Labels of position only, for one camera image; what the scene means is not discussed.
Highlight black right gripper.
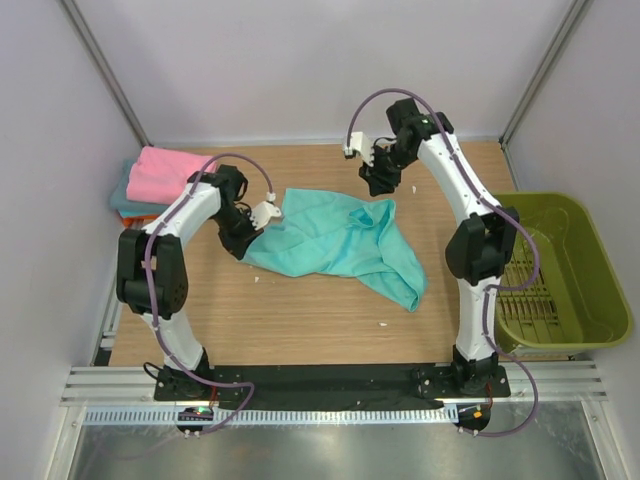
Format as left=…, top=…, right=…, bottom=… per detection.
left=359, top=142, right=416, bottom=197

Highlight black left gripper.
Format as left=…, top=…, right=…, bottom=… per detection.
left=212, top=206, right=264, bottom=260

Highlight teal t shirt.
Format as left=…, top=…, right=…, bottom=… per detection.
left=242, top=188, right=428, bottom=312

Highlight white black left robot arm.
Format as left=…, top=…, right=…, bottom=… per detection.
left=116, top=165, right=279, bottom=400

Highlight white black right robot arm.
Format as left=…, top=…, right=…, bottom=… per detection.
left=343, top=98, right=519, bottom=396

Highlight orange folded t shirt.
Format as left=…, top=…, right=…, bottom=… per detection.
left=117, top=211, right=159, bottom=228

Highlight grey blue folded t shirt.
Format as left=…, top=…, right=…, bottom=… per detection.
left=109, top=159, right=168, bottom=218

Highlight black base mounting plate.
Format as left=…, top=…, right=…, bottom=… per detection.
left=152, top=362, right=512, bottom=412

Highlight olive green plastic basket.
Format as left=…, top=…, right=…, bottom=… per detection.
left=495, top=192, right=633, bottom=356

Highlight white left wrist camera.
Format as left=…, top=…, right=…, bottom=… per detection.
left=250, top=192, right=282, bottom=230

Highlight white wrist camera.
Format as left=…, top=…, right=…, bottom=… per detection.
left=342, top=132, right=374, bottom=167
left=250, top=192, right=282, bottom=230

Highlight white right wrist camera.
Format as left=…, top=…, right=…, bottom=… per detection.
left=342, top=132, right=374, bottom=167

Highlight white slotted cable duct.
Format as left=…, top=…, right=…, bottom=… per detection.
left=83, top=404, right=458, bottom=427

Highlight aluminium frame rail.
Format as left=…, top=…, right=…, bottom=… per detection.
left=61, top=361, right=607, bottom=411

